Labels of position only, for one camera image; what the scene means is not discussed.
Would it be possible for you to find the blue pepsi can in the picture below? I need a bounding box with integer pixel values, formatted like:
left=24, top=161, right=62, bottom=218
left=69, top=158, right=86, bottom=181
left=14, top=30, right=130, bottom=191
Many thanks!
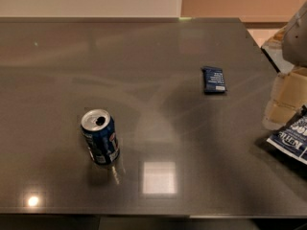
left=81, top=109, right=120, bottom=165

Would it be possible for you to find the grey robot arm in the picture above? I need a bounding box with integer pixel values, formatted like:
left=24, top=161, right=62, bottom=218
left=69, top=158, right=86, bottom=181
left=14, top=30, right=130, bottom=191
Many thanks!
left=261, top=2, right=307, bottom=130

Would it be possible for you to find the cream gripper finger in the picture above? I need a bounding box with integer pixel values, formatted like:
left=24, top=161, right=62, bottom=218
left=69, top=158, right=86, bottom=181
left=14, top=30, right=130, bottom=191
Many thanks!
left=263, top=66, right=307, bottom=130

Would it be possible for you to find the blue white chip bag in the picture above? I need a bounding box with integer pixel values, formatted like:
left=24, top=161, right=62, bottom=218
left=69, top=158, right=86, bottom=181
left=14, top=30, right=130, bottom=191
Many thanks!
left=267, top=115, right=307, bottom=165

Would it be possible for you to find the blue rxbar blueberry bar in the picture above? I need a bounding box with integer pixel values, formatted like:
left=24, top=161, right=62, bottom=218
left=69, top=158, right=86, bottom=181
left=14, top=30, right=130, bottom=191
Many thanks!
left=201, top=66, right=226, bottom=93

